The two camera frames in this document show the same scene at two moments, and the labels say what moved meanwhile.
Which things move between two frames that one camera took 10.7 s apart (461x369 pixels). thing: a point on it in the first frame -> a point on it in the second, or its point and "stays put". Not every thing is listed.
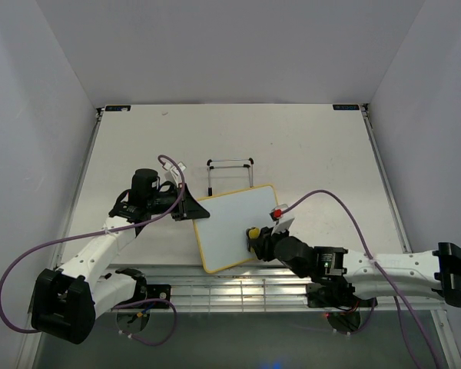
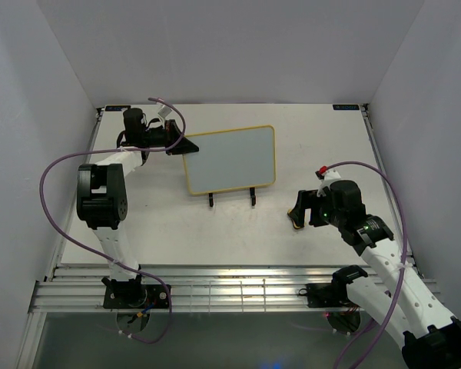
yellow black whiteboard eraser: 252,238 -> 296,217
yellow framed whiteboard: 222,237 -> 231,161
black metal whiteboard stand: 247,166 -> 252,195
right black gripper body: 267,244 -> 322,211
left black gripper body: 161,202 -> 166,137
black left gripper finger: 188,207 -> 184,145
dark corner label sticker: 346,107 stays put
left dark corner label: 117,108 stays put
